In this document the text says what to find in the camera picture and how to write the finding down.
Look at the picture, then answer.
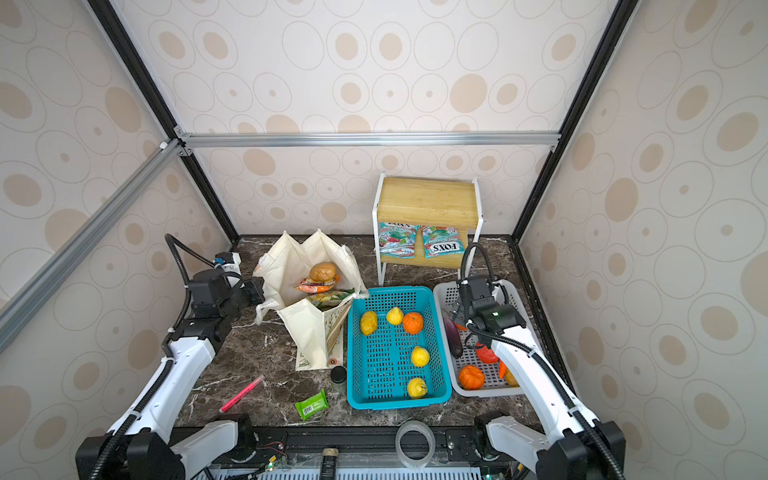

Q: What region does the red candy bag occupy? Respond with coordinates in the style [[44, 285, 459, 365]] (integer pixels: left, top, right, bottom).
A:
[[295, 276, 340, 295]]

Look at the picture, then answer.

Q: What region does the cream canvas grocery bag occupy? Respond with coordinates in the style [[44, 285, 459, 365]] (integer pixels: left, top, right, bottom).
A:
[[253, 230, 368, 370]]

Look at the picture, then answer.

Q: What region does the potato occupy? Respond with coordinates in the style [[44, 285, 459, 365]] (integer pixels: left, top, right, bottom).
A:
[[309, 262, 337, 283]]

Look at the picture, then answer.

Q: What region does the green spring tea candy bag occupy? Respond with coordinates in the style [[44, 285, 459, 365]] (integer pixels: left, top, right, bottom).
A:
[[307, 290, 354, 311]]

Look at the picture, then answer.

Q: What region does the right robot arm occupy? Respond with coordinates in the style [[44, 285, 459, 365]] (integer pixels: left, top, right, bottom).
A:
[[457, 242, 626, 479]]

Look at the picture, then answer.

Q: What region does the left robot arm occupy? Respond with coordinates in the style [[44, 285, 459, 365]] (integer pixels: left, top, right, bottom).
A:
[[75, 234, 265, 479]]

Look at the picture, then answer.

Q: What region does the teal Fox's candy bag right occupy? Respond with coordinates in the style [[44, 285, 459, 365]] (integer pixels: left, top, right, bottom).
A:
[[421, 226, 465, 259]]

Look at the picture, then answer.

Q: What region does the teal candy bag left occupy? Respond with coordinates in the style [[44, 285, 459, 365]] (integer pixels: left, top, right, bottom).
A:
[[378, 222, 418, 259]]

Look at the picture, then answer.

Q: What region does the red tomato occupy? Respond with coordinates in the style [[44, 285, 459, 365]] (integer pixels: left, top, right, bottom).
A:
[[475, 346, 499, 364]]

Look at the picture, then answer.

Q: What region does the white plastic basket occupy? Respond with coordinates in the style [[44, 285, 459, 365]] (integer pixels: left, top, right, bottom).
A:
[[433, 279, 543, 398]]

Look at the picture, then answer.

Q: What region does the yellow mango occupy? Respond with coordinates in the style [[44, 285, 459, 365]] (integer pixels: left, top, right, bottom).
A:
[[504, 370, 519, 388]]

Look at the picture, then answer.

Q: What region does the orange tangerine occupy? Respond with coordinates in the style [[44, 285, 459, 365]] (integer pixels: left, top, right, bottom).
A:
[[402, 312, 424, 335]]

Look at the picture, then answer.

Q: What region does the yellow lemon middle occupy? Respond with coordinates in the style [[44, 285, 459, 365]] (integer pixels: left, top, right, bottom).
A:
[[411, 346, 430, 368]]

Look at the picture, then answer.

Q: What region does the yellow lemon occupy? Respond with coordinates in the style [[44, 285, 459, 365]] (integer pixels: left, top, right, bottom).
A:
[[407, 378, 428, 399], [411, 346, 430, 368]]

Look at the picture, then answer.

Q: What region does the small yellow fruit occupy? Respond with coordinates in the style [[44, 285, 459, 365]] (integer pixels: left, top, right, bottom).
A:
[[386, 307, 405, 326]]

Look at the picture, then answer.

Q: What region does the teal plastic basket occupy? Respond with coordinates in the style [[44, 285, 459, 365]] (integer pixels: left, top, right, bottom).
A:
[[347, 286, 452, 410]]

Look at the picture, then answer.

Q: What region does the yellow lemon front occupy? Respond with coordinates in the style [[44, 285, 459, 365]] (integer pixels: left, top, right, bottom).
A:
[[407, 378, 428, 399]]

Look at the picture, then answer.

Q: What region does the white wooden two-tier shelf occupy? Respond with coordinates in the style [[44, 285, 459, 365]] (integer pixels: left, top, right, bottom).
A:
[[372, 172, 484, 286]]

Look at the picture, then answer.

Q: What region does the pink marker pen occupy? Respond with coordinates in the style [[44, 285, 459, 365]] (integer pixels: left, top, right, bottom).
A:
[[219, 376, 264, 413]]

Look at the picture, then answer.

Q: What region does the yellow starfruit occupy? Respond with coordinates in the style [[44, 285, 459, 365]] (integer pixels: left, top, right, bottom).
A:
[[359, 311, 378, 336]]

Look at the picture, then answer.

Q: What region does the clear tape roll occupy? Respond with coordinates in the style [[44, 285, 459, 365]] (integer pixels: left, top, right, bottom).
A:
[[395, 420, 437, 470]]

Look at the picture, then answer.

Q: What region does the dark small jar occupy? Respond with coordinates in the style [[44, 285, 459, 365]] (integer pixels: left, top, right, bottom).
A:
[[330, 365, 348, 395]]

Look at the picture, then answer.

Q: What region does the green wipes packet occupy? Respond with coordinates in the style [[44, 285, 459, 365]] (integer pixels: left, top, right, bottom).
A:
[[295, 389, 329, 421]]

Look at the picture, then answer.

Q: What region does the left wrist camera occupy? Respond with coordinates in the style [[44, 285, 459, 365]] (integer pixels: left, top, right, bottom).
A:
[[214, 252, 241, 272]]

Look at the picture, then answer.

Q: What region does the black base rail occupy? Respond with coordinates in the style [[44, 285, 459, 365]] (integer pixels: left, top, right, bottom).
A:
[[107, 422, 625, 480]]

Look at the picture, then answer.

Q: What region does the aluminium frame bar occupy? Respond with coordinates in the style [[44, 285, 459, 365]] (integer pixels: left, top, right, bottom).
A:
[[1, 131, 562, 350]]

